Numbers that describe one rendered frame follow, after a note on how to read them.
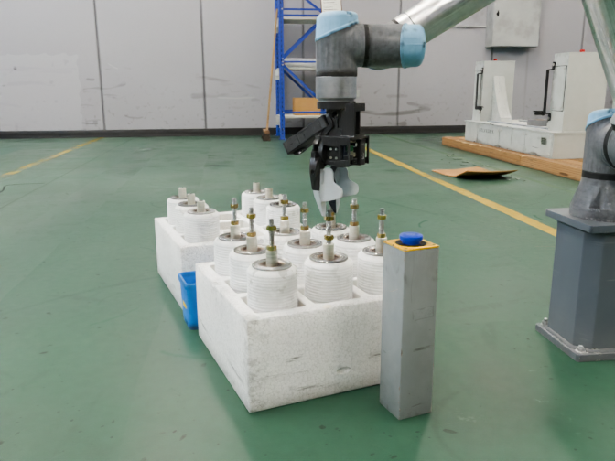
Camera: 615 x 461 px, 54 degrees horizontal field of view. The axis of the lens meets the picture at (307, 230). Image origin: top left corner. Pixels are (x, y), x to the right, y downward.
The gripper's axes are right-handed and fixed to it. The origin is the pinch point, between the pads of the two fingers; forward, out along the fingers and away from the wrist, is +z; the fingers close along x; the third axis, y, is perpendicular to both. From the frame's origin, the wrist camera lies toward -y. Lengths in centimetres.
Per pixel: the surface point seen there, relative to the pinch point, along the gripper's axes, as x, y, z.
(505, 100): 458, -115, -11
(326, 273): -4.3, 2.9, 11.6
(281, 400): -15.4, 0.4, 33.8
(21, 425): -47, -33, 35
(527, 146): 371, -68, 22
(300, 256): 1.6, -7.5, 11.5
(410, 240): -4.3, 20.0, 2.7
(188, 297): 0.1, -39.9, 26.6
